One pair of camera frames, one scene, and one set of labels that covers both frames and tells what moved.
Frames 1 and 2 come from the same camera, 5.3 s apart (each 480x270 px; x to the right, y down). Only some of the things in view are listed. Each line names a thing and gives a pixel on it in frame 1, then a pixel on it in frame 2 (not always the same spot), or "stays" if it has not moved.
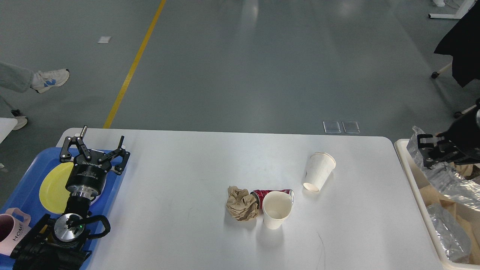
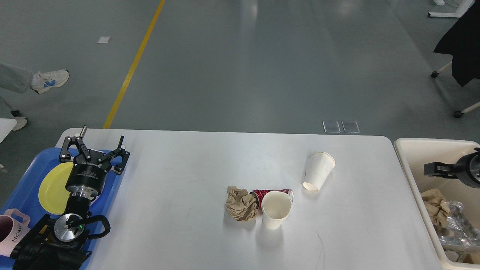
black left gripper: [87, 176] stays
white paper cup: [320, 167] stays
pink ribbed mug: [12, 230] stays
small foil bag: [446, 177] → [461, 232]
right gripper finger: [442, 145] → [440, 170]
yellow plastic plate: [54, 194] stays
